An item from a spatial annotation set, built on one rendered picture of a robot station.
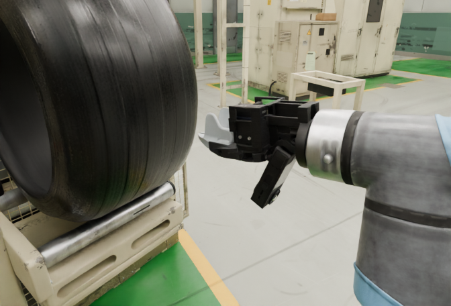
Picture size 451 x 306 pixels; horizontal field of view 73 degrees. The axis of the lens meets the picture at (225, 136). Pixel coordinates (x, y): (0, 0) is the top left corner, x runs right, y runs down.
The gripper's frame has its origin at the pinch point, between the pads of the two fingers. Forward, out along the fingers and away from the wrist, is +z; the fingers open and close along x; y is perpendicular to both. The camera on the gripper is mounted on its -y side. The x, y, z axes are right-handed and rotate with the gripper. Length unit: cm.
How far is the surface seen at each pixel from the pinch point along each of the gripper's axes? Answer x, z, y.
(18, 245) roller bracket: 25.0, 26.4, -16.2
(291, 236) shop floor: -115, 45, -109
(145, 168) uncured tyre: 5.1, 11.7, -5.7
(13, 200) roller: 18, 52, -17
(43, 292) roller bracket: 24.8, 21.1, -24.2
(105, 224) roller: 9.4, 24.5, -20.1
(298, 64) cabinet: -416, 183, -30
